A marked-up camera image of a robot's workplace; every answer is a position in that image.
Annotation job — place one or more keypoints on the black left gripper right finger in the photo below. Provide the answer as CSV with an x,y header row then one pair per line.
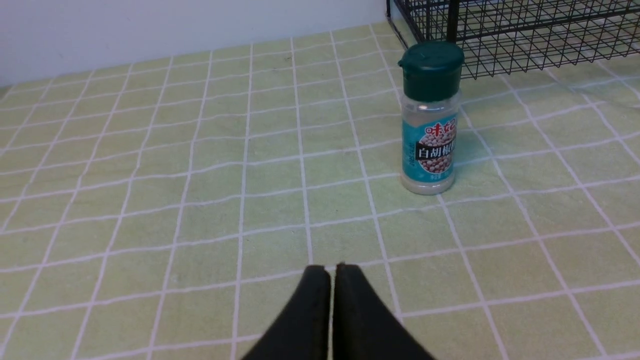
x,y
363,326

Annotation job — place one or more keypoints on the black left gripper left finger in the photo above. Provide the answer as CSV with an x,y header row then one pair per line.
x,y
301,330

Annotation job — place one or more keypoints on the green-capped white pepper bottle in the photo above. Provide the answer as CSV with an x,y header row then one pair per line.
x,y
431,77

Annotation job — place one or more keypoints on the green checked tablecloth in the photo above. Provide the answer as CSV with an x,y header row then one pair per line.
x,y
165,210

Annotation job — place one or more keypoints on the black wire mesh rack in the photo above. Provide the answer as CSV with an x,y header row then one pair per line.
x,y
501,37

